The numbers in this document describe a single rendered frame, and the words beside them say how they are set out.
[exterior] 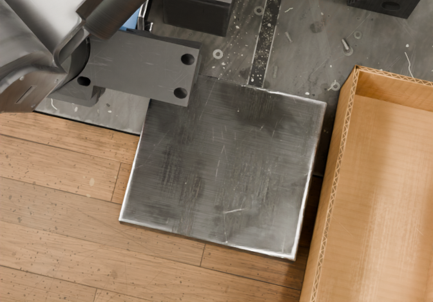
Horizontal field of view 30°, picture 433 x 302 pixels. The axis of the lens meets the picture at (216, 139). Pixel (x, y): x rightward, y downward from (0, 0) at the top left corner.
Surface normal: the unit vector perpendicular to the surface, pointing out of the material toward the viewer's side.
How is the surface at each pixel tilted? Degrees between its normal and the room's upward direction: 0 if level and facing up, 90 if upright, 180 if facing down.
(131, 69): 30
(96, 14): 48
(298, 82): 0
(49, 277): 0
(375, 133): 0
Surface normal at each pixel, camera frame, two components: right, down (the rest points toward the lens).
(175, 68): -0.06, 0.25
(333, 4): 0.05, -0.25
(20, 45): 0.48, -0.58
